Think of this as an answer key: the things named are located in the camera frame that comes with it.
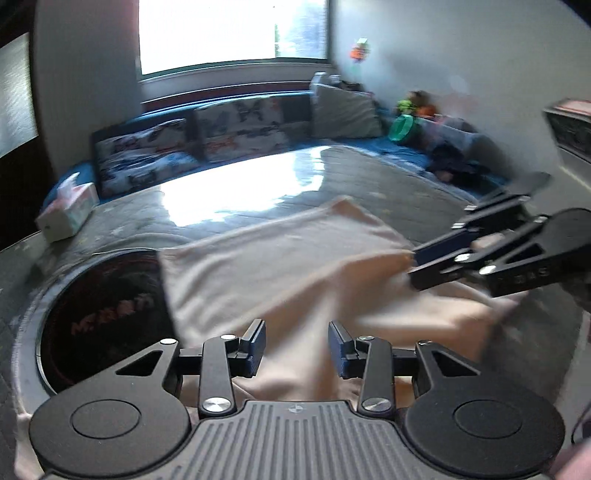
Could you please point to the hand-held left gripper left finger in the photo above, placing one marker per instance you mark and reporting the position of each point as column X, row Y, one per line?
column 253, row 344

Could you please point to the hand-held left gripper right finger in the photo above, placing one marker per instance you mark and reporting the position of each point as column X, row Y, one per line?
column 337, row 348

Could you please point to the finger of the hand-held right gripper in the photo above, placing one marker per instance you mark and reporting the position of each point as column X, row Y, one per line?
column 438, row 273
column 443, row 247

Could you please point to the cream long-sleeve top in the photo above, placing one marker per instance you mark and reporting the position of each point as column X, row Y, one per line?
column 286, row 258

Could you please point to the dark clothes pile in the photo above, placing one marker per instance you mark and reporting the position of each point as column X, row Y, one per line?
column 455, row 164

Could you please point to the blue sofa bench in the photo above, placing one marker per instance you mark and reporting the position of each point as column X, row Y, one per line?
column 406, row 152

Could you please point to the grey cushion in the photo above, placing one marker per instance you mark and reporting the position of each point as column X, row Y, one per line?
column 455, row 134

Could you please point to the green plastic toy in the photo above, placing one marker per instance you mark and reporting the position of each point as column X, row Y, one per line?
column 402, row 130

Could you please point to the orange and green plush toy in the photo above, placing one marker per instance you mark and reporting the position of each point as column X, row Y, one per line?
column 415, row 104

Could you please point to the round black induction cooktop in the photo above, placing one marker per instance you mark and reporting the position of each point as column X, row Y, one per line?
column 101, row 318

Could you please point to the grey pillow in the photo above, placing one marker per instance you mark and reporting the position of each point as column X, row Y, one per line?
column 344, row 113

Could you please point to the butterfly print cushion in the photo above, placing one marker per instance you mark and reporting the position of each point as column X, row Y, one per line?
column 244, row 129
column 143, row 157

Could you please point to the person's pink floral clothing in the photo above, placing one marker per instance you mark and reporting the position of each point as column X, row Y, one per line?
column 575, row 464

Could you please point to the white tissue box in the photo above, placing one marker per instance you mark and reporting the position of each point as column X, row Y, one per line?
column 67, row 210

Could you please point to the bright window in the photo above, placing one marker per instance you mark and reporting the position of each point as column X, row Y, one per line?
column 231, row 34

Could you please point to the dark door with frosted glass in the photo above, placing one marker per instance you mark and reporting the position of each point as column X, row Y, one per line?
column 18, row 92

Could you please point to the colourful hanging wall toy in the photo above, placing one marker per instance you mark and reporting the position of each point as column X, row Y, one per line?
column 361, row 50

